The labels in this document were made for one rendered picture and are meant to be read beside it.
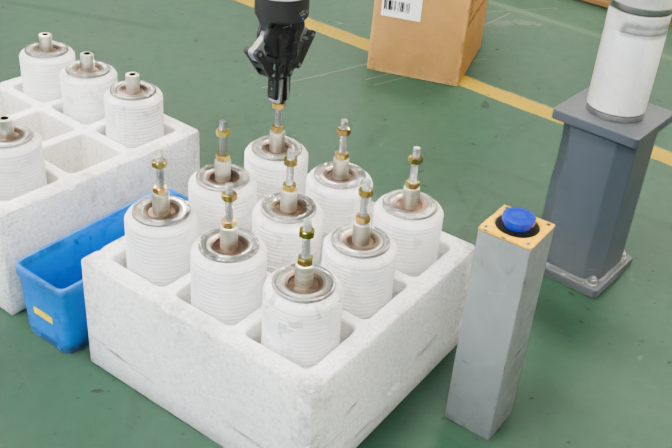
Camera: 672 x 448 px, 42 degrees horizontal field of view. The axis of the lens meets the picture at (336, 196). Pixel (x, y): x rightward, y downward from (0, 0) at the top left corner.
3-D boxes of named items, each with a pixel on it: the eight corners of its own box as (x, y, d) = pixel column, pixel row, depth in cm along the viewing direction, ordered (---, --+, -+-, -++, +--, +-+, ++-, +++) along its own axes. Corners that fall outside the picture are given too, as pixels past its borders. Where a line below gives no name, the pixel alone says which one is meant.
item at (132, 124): (141, 166, 161) (136, 74, 152) (177, 185, 156) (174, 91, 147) (98, 184, 154) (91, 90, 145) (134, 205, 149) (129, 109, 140)
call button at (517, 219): (509, 216, 109) (511, 202, 108) (538, 228, 107) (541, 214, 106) (494, 229, 106) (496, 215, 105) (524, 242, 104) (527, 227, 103)
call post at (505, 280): (468, 389, 127) (504, 205, 111) (512, 412, 123) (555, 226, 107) (443, 417, 122) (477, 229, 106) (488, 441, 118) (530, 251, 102)
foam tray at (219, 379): (265, 246, 154) (268, 155, 145) (460, 342, 136) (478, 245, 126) (89, 361, 126) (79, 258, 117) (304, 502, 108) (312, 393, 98)
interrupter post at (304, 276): (317, 284, 104) (319, 262, 103) (305, 294, 103) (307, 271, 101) (301, 277, 106) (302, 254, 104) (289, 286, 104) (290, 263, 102)
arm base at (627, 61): (601, 93, 146) (625, -8, 137) (653, 111, 141) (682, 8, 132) (574, 109, 140) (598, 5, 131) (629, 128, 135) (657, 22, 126)
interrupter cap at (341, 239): (402, 248, 112) (402, 243, 112) (357, 267, 108) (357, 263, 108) (363, 221, 117) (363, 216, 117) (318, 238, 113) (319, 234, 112)
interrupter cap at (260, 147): (307, 160, 130) (307, 156, 130) (257, 165, 128) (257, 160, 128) (294, 136, 136) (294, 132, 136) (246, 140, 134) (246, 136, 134)
